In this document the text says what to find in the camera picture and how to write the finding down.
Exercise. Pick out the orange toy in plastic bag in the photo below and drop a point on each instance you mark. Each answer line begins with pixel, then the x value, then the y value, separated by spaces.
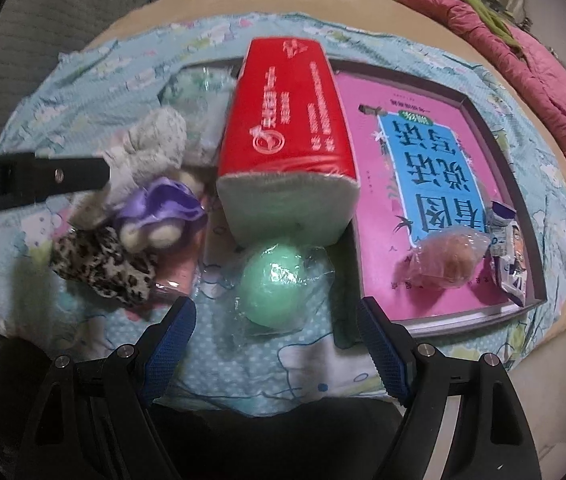
pixel 450 260

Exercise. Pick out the pink book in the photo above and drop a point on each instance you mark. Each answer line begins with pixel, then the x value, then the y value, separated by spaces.
pixel 413 170

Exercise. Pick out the plush bear purple dress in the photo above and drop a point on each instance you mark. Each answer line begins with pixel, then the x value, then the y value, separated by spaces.
pixel 163 205

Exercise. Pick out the pink flat packet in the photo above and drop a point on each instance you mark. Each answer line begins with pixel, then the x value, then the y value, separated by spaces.
pixel 178 272

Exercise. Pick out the green ball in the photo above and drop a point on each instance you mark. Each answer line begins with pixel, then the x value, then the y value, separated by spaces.
pixel 273 285

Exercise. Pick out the blue white snack packet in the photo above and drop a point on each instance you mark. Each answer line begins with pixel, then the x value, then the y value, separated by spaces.
pixel 513 260

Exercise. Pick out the green cloth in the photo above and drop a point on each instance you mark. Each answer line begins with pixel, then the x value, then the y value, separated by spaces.
pixel 493 20

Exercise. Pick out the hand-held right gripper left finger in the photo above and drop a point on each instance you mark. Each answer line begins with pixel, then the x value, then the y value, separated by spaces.
pixel 173 347

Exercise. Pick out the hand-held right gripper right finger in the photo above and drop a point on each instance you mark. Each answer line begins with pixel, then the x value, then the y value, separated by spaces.
pixel 383 355

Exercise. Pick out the leopard print cloth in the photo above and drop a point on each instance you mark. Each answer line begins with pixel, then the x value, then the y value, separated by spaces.
pixel 103 265

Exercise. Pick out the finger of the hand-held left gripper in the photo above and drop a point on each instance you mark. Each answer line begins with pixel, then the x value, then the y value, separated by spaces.
pixel 63 175

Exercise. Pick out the clear pocket tissue pack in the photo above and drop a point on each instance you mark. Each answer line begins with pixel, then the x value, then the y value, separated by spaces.
pixel 198 95

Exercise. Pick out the dark shallow box tray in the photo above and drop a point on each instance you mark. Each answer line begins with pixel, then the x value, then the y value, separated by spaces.
pixel 492 185

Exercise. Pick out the light blue printed blanket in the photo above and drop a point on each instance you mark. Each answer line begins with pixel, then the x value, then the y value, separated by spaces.
pixel 88 75

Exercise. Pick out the red tissue pack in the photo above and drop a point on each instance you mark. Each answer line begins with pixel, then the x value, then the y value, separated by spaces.
pixel 283 125

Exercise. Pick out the pink quilt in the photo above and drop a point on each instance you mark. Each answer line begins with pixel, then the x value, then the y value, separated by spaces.
pixel 538 75

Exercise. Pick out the beige bed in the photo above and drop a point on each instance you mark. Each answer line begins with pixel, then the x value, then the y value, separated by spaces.
pixel 313 0

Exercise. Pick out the grey quilted cushion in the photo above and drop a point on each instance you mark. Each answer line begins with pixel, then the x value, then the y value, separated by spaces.
pixel 63 15

